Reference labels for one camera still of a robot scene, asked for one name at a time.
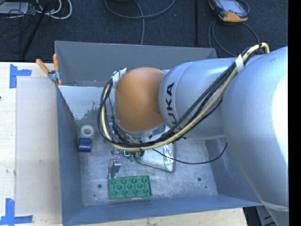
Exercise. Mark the dark green flat block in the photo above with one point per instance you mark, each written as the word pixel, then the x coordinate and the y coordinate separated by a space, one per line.
pixel 129 187

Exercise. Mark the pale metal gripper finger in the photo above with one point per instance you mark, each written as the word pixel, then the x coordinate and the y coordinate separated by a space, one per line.
pixel 116 165
pixel 110 167

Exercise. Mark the pale wood board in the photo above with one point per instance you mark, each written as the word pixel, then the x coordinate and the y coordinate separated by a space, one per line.
pixel 37 138

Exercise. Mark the blue sponge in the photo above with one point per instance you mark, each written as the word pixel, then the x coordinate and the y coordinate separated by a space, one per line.
pixel 84 145

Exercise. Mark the grey metal bin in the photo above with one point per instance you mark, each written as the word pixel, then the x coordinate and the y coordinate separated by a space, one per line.
pixel 178 185

